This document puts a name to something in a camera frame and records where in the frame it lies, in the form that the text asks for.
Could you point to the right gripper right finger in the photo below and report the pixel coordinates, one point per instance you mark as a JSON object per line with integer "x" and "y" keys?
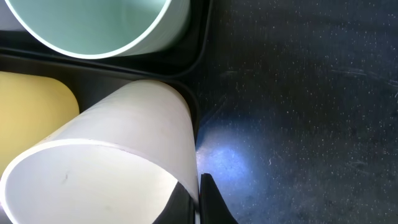
{"x": 214, "y": 205}

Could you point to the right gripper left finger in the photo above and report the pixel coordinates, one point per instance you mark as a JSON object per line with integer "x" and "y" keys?
{"x": 178, "y": 207}

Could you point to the white cup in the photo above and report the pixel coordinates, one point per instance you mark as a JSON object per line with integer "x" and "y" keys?
{"x": 109, "y": 161}

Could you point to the yellow cup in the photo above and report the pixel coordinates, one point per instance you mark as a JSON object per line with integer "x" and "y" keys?
{"x": 28, "y": 115}

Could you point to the black tray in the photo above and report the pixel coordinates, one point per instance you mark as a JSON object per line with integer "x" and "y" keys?
{"x": 174, "y": 59}
{"x": 93, "y": 87}

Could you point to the pale green cup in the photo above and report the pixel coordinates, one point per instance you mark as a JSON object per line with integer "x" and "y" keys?
{"x": 93, "y": 25}

